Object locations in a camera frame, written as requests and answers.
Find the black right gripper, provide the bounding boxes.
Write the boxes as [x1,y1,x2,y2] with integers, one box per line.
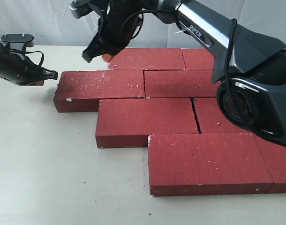
[82,0,142,63]

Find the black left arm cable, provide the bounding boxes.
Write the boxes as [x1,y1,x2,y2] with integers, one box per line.
[23,51,45,71]

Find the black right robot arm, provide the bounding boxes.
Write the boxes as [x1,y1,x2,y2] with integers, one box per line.
[70,0,286,146]

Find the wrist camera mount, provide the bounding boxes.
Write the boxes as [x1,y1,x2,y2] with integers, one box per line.
[0,33,34,59]
[68,0,95,19]

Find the white fabric backdrop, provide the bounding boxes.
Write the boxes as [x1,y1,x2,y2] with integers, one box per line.
[0,0,286,48]

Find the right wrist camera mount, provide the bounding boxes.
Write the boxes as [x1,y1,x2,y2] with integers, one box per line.
[68,0,95,19]

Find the red brick top back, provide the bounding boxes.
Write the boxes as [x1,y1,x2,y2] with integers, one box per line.
[53,70,145,113]

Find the red brick bottom back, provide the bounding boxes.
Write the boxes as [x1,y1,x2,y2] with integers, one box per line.
[108,48,186,70]

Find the red brick middle row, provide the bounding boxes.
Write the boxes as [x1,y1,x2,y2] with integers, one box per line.
[193,97,249,134]

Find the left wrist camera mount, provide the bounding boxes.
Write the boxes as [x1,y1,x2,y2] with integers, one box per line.
[0,33,34,59]

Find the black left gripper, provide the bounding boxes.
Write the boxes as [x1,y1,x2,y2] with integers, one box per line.
[0,40,58,86]

